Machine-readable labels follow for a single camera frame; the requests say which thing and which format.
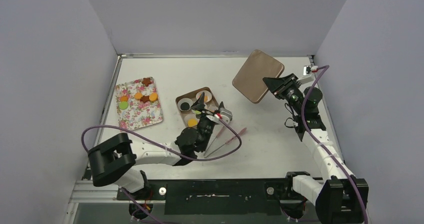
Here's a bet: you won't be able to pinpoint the pink cat paw tongs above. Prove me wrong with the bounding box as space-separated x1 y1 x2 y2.
203 127 238 159

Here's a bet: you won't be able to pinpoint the black round cookie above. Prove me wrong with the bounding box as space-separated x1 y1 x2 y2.
180 102 191 112

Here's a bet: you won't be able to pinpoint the brown box lid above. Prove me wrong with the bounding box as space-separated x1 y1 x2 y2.
232 49 285 104

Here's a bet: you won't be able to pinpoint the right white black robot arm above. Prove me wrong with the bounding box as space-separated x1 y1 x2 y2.
262 74 369 224

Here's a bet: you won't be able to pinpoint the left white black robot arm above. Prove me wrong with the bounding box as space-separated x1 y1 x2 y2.
88 99 233 199

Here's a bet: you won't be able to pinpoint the white paper cup front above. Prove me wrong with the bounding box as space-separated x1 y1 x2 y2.
184 114 199 127

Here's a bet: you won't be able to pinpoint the white paper cup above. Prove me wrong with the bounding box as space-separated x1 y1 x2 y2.
195 90 213 103
177 98 194 112
184 114 199 127

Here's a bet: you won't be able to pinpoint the brown square cookie box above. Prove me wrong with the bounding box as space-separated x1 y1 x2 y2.
175 87 219 127

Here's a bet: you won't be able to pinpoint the white paper cup back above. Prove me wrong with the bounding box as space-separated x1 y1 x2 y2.
195 90 213 103

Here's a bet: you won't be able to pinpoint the white paper cup left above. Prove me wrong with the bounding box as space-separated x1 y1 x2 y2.
177 98 194 112

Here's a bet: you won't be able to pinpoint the brown star cookie centre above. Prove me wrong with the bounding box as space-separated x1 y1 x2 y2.
140 95 150 103

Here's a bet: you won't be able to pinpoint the brown star cookie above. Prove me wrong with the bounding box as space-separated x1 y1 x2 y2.
141 77 152 87
140 95 150 103

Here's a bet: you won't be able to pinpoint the floral cookie tray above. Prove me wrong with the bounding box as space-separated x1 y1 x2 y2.
114 77 164 131

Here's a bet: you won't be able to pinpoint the orange flower cookie tray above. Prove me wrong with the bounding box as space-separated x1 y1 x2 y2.
134 92 143 100

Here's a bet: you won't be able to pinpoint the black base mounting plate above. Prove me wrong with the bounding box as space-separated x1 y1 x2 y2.
134 178 305 216

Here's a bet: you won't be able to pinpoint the orange cookie far left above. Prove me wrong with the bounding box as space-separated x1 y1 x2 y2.
119 96 129 102

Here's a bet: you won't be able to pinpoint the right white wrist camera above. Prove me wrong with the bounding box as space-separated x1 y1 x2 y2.
297 66 319 85

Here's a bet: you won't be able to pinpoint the aluminium frame rail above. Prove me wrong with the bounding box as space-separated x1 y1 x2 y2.
67 179 369 204

